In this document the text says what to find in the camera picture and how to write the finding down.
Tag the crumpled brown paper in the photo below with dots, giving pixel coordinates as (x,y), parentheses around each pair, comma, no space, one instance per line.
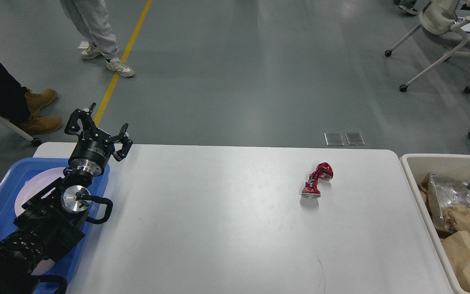
(457,217)

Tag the white office chair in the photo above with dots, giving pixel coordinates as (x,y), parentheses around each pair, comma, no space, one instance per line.
(442,26)

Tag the pink plate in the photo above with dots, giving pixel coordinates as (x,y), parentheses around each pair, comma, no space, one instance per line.
(35,185)

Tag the beige plastic bin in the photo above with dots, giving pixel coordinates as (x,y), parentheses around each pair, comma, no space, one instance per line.
(417,166)

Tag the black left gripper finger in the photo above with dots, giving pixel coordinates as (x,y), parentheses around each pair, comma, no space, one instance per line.
(126,144)
(81,124)

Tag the blue plastic tray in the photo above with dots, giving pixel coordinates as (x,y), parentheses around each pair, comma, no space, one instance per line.
(17,176)

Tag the seated person in black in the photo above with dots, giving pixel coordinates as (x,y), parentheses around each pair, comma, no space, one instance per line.
(21,107)

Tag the red foil wrapper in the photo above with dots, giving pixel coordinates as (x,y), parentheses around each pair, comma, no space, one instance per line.
(324,172)

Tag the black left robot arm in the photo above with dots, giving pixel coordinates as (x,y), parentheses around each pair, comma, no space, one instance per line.
(49,227)

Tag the standing person white sneakers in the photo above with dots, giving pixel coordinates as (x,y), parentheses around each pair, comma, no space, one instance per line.
(91,19)

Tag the paper scrap on floor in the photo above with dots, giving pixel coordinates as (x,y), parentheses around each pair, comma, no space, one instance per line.
(83,45)

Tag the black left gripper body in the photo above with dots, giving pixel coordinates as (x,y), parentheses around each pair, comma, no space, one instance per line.
(91,156)

